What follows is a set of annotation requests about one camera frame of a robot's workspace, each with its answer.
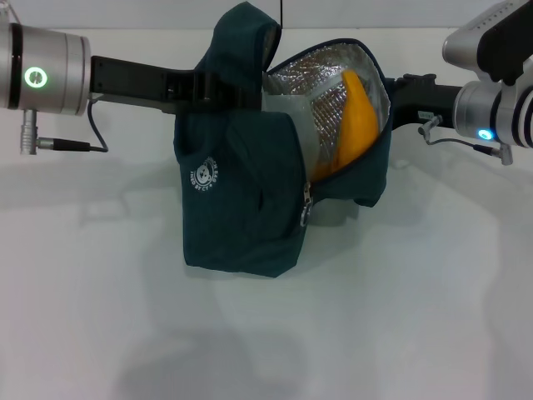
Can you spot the yellow banana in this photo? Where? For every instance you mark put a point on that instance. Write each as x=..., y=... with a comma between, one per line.
x=358, y=125

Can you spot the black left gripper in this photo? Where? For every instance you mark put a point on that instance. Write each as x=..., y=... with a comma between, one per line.
x=129, y=83

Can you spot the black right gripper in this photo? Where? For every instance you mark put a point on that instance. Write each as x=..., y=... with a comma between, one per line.
x=424, y=102

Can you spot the dark teal lunch bag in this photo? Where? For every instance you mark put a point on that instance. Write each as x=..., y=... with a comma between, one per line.
x=241, y=233

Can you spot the clear container blue seal lid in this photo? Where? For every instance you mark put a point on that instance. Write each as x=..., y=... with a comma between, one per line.
x=297, y=112

